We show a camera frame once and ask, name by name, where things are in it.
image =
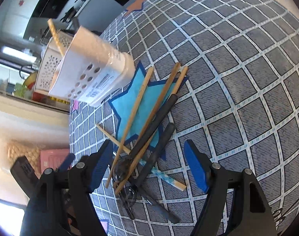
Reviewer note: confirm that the white plastic utensil holder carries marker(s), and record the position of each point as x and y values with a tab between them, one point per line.
91	69

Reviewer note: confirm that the black chopstick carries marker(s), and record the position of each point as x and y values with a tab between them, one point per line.
156	206

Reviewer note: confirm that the blue patterned handle chopstick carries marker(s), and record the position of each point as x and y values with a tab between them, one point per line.
155	172

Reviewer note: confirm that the grey checkered tablecloth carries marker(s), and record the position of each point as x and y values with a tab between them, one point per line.
239	104

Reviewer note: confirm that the white perforated storage cart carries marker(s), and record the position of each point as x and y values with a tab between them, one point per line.
50	60

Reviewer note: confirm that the long light wooden chopstick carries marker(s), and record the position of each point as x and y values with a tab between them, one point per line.
130	121

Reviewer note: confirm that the pale thin bamboo chopstick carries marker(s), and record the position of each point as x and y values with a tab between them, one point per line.
113	139

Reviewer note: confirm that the black handled metal spoon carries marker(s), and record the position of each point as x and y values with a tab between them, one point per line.
128	194

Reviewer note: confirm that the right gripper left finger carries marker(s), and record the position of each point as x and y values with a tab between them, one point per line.
46	212

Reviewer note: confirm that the pink plastic stool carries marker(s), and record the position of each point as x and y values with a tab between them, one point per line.
52	158

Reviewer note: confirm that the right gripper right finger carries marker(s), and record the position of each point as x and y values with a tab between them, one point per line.
250	213

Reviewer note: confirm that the ridged bamboo chopstick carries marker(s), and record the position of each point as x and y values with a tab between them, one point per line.
55	36

